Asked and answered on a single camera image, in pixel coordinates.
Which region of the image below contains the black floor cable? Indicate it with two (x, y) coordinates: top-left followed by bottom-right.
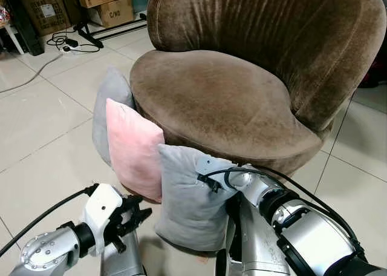
(46, 28), (102, 54)

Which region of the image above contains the white power strip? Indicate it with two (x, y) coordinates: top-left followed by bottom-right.
(60, 41), (101, 54)

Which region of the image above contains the labelled brown cardboard box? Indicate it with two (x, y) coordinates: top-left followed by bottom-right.
(17, 0), (74, 36)

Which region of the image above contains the red appliance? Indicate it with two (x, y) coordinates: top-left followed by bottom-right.
(360, 44), (387, 89)

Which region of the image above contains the pink pillow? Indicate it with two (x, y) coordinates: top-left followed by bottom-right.
(106, 98), (166, 204)

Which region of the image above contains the brown velvet sofa chair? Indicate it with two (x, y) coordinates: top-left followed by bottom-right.
(129, 0), (387, 177)

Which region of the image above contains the light grey pillow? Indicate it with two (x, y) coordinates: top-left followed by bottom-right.
(92, 67), (137, 168)

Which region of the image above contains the white floor cable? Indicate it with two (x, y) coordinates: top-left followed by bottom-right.
(0, 51), (65, 96)

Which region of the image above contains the grey velvet pillow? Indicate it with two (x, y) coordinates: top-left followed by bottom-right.
(154, 143), (242, 253)

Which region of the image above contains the black cabinet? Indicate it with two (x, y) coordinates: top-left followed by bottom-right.
(0, 0), (45, 56)

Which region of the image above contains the silver right robot leg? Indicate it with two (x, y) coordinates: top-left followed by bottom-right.
(215, 201), (292, 276)

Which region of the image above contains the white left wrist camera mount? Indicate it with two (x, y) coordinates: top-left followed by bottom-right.
(81, 183), (125, 256)

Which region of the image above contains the printed small cardboard box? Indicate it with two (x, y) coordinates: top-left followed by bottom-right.
(96, 0), (135, 29)

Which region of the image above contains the black stand foot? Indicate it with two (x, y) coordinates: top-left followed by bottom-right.
(73, 21), (105, 50)

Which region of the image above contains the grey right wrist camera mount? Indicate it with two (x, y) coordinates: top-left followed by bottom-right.
(194, 154), (240, 193)

